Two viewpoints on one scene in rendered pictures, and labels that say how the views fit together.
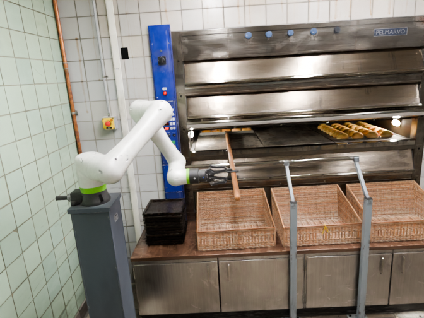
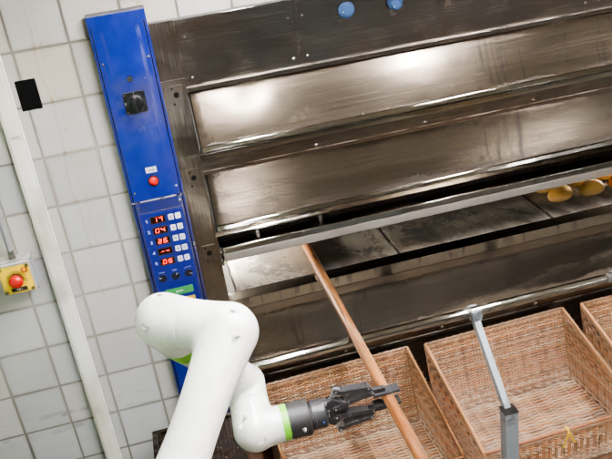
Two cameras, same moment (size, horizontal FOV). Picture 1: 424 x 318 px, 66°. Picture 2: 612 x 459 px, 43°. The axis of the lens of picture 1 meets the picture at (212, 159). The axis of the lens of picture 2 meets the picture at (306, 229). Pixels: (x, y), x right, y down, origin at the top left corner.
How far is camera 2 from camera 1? 0.83 m
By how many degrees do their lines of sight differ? 15
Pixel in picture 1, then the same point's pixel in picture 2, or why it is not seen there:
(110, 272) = not seen: outside the picture
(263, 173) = (404, 315)
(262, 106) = (391, 170)
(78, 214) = not seen: outside the picture
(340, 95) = (561, 118)
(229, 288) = not seen: outside the picture
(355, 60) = (591, 36)
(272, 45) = (405, 26)
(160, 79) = (137, 147)
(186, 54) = (194, 75)
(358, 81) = (599, 82)
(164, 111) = (247, 339)
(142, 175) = (118, 374)
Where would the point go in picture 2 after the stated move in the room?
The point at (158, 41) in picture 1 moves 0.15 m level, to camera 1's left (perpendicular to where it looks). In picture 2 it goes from (120, 56) to (65, 66)
